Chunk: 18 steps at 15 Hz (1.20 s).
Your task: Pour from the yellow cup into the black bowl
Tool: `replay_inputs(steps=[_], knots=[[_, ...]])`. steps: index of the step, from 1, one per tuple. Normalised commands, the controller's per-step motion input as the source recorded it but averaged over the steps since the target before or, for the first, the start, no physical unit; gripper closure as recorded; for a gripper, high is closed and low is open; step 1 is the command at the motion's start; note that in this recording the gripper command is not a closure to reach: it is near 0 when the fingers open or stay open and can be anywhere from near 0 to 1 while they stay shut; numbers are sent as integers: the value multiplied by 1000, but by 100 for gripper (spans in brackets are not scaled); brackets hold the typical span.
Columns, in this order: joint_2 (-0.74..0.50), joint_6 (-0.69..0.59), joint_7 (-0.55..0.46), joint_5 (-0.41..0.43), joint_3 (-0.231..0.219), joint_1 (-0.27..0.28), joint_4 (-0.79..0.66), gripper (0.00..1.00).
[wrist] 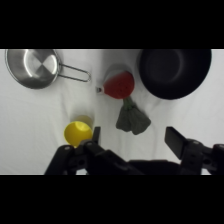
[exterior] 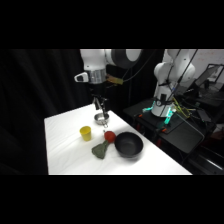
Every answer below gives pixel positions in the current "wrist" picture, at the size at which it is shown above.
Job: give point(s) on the black bowl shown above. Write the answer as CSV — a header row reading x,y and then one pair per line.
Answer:
x,y
173,75

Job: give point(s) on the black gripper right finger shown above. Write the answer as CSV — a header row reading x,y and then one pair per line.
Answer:
x,y
196,156

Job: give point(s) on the red plush toy green leaves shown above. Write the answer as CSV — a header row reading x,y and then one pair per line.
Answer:
x,y
120,85

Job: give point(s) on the yellow plastic cup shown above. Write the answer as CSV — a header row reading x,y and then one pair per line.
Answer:
x,y
77,133

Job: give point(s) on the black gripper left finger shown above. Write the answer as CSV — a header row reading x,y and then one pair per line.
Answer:
x,y
90,156

